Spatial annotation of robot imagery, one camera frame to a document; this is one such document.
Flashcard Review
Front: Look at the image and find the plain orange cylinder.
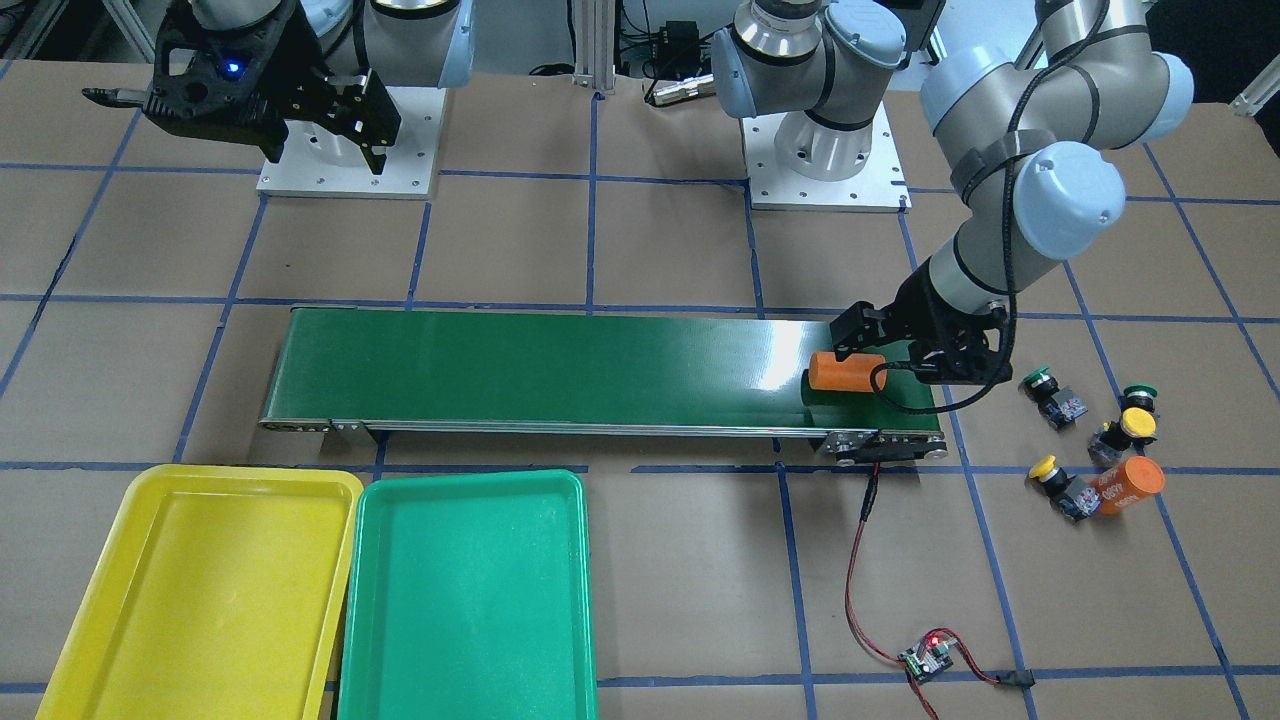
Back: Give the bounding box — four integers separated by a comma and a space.
806, 351, 888, 393

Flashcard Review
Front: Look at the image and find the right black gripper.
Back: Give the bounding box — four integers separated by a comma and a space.
82, 1, 402, 176

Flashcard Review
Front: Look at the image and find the green conveyor belt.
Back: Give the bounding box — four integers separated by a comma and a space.
259, 307, 947, 464

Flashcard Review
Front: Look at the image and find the black power adapter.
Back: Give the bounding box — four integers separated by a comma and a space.
652, 20, 701, 79

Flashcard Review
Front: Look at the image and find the green push button inner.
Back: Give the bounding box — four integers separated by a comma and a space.
1020, 365, 1088, 430

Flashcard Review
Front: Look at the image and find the aluminium frame post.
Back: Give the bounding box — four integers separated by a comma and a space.
570, 0, 618, 95

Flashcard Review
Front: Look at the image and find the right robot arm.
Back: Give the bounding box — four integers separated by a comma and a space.
83, 1, 474, 176

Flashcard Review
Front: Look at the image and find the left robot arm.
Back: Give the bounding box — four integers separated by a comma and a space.
710, 1, 1196, 392

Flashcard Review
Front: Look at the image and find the red black power cable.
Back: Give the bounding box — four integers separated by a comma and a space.
845, 462, 1036, 720

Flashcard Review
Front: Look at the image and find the orange cylinder marked 4680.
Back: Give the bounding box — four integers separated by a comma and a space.
1088, 455, 1166, 515

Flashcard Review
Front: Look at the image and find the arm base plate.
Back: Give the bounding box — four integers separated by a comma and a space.
740, 104, 913, 213
256, 87, 449, 200

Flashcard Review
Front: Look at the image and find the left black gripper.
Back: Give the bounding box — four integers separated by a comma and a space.
829, 268, 1011, 386

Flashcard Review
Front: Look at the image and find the green push button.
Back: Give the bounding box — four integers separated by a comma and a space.
1120, 384, 1158, 416
1020, 365, 1088, 430

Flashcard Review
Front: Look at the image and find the green plastic tray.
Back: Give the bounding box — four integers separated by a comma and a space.
337, 469, 598, 719

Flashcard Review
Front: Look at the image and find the green push button outer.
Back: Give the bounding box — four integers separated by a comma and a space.
1120, 384, 1158, 416

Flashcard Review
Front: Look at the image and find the yellow plastic tray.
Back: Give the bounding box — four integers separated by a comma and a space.
37, 464, 364, 719

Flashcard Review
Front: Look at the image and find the yellow push button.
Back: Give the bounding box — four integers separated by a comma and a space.
1027, 455, 1102, 521
1087, 407, 1157, 468

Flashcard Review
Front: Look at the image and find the small motor controller board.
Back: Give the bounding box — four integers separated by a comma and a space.
897, 635, 954, 684

